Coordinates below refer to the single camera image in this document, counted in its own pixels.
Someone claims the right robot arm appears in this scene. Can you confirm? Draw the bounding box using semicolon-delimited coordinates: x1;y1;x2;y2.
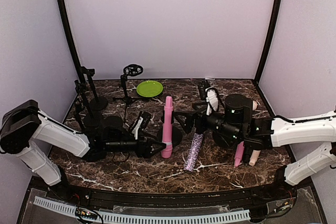
174;94;335;200

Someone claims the black microphone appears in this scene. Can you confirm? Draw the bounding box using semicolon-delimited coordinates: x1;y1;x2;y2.
242;147;253;164

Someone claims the left black frame post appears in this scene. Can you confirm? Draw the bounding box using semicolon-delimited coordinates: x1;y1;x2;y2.
57;0;85;83

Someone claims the black frame post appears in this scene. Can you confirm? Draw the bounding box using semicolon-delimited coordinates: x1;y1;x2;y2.
57;0;85;83
254;0;281;86

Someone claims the pink microphone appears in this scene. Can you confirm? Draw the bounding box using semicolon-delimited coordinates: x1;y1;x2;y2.
234;141;244;167
161;96;173;158

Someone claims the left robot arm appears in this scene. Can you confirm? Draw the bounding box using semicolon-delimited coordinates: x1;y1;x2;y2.
1;100;166;201

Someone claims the pink microphone front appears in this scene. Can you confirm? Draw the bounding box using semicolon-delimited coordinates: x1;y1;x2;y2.
161;96;173;158

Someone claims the green plate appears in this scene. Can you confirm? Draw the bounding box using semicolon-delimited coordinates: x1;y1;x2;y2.
136;80;163;98

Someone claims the purple glitter microphone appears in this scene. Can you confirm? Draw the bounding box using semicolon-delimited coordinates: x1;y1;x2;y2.
184;133;204;172

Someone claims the white cable duct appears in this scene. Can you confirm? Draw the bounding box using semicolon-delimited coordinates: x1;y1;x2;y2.
33;196;251;223

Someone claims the black round-base mic stand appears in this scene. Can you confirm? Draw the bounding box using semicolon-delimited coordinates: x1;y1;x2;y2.
80;67;108;111

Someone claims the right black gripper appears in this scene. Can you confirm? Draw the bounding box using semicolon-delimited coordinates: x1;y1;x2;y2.
174;101;243;141

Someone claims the black tripod mic stand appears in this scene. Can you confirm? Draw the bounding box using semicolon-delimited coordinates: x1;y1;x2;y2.
112;63;144;120

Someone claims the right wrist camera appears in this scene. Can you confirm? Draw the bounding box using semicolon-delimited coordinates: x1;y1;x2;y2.
197;80;219;115

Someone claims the right black frame post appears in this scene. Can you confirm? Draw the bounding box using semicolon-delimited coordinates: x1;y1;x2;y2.
254;0;281;86

